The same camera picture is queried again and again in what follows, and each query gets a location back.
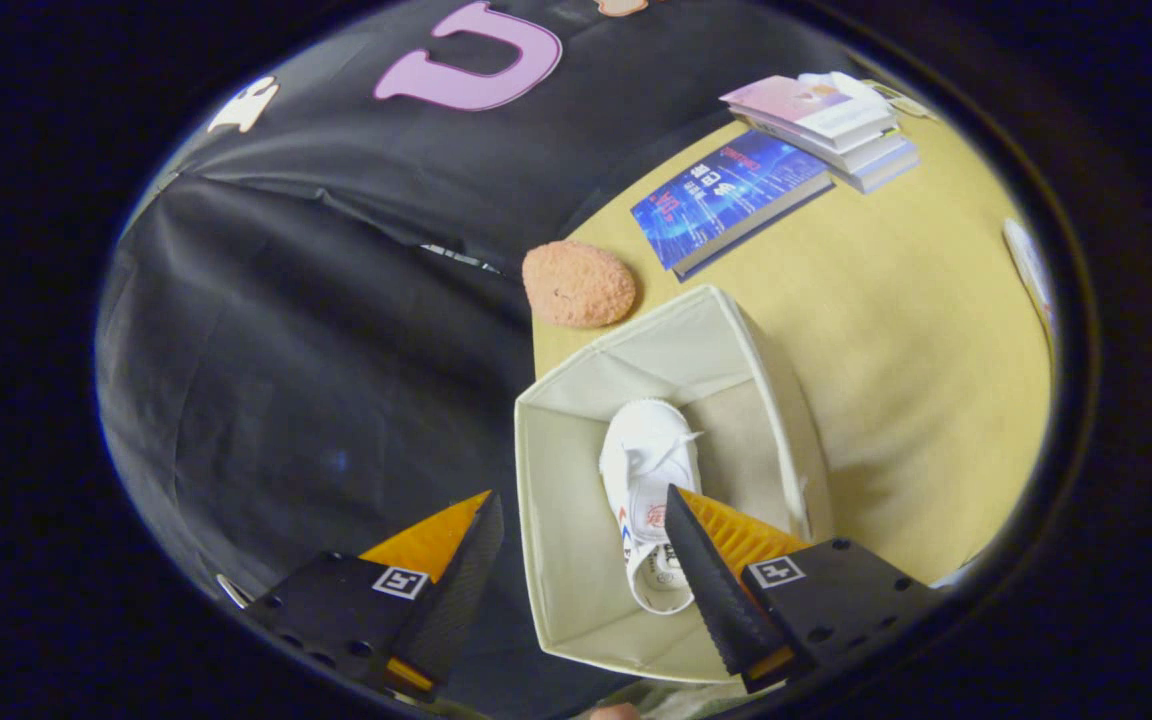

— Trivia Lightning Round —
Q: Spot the beige fabric storage box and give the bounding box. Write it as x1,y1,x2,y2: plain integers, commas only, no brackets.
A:
514,284,835,684

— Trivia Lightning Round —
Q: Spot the white cover book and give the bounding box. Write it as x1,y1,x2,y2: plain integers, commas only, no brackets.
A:
744,115,913,173

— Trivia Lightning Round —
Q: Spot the blue cover book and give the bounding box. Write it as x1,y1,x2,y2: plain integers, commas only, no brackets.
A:
631,130,835,283

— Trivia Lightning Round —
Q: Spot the grey cover book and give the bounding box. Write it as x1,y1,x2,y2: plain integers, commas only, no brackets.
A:
824,145,921,195

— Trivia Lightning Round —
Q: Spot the pink cover book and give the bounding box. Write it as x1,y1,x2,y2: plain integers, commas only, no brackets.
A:
720,74,899,139

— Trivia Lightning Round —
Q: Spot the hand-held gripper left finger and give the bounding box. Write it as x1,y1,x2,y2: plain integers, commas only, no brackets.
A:
241,489,505,703

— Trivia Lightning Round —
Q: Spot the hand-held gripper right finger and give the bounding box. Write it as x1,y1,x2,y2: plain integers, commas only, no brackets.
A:
663,484,943,695

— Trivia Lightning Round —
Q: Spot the black backdrop cloth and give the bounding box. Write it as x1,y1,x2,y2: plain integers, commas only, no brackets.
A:
94,0,887,701

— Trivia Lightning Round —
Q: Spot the white canvas shoe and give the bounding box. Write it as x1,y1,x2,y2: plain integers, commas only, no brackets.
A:
1002,217,1059,346
599,398,705,615

